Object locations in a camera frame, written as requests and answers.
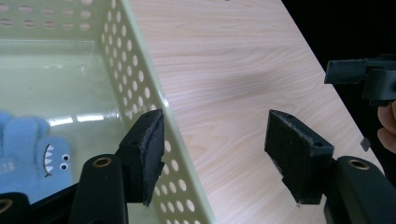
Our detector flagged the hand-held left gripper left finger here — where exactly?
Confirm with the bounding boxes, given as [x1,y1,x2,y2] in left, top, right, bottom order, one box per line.
[115,108,166,207]

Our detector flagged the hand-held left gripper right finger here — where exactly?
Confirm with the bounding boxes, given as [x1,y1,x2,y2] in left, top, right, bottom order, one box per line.
[263,108,336,205]

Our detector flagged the pale green plastic basket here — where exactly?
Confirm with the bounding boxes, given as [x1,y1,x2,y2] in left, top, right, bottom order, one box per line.
[0,0,218,224]

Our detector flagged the blue knit glove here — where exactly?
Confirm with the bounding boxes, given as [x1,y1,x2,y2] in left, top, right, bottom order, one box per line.
[0,111,76,205]

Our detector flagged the grey table edge clip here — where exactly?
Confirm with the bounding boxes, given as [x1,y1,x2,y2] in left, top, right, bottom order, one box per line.
[360,136,373,152]

